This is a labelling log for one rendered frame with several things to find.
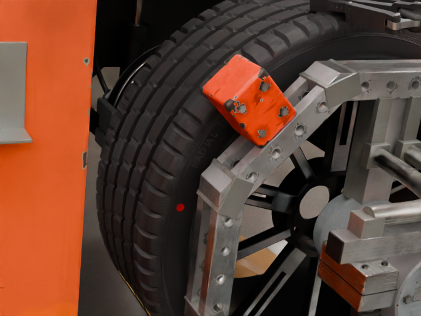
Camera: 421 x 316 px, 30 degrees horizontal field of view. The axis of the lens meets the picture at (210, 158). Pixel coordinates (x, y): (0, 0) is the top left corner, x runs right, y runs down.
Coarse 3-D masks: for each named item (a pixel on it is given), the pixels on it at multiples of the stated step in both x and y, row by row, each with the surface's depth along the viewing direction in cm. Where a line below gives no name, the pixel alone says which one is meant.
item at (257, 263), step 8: (240, 240) 300; (264, 248) 295; (248, 256) 288; (256, 256) 289; (264, 256) 290; (272, 256) 290; (240, 264) 282; (248, 264) 283; (256, 264) 284; (264, 264) 285; (240, 272) 277; (248, 272) 277; (256, 272) 278
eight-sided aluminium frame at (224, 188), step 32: (320, 64) 107; (352, 64) 110; (384, 64) 112; (416, 64) 115; (288, 96) 107; (320, 96) 104; (352, 96) 106; (384, 96) 109; (288, 128) 103; (224, 160) 106; (256, 160) 103; (224, 192) 103; (224, 224) 105; (192, 256) 111; (224, 256) 107; (192, 288) 112; (224, 288) 109
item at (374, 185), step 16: (368, 112) 113; (400, 112) 112; (368, 128) 113; (400, 128) 113; (352, 144) 117; (352, 160) 117; (352, 176) 117; (368, 176) 114; (384, 176) 115; (352, 192) 117; (368, 192) 115; (384, 192) 117
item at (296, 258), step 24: (336, 120) 121; (336, 144) 122; (312, 168) 125; (336, 168) 124; (264, 192) 119; (288, 192) 122; (336, 192) 132; (408, 192) 145; (288, 216) 124; (264, 240) 123; (288, 240) 126; (312, 240) 133; (288, 264) 127; (312, 264) 131; (240, 288) 148; (264, 288) 127; (288, 288) 149; (312, 288) 132; (240, 312) 127; (264, 312) 141; (288, 312) 142; (312, 312) 134; (336, 312) 141
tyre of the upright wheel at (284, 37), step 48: (240, 0) 125; (288, 0) 121; (192, 48) 119; (240, 48) 112; (288, 48) 109; (336, 48) 112; (384, 48) 116; (144, 96) 119; (192, 96) 110; (144, 144) 114; (192, 144) 108; (96, 192) 130; (144, 192) 111; (192, 192) 111; (144, 240) 112; (192, 240) 115; (144, 288) 115
